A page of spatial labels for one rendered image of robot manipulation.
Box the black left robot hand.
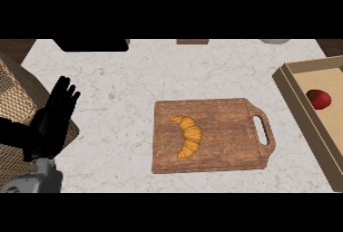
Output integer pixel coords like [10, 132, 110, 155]
[0, 75, 81, 163]

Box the brown wooden cutting board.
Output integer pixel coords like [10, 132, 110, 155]
[149, 97, 277, 175]

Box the cardboard box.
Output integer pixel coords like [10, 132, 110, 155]
[271, 54, 343, 193]

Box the red tomato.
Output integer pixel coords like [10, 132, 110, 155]
[305, 89, 333, 111]

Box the tan wicker basket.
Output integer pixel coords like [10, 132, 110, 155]
[0, 51, 81, 189]

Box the black appliance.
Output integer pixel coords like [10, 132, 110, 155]
[51, 39, 131, 53]

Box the golden croissant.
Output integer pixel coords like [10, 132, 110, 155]
[168, 115, 203, 160]

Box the small brown wooden block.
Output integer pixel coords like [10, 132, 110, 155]
[175, 39, 208, 45]

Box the grey round object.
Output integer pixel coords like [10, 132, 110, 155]
[258, 39, 292, 45]

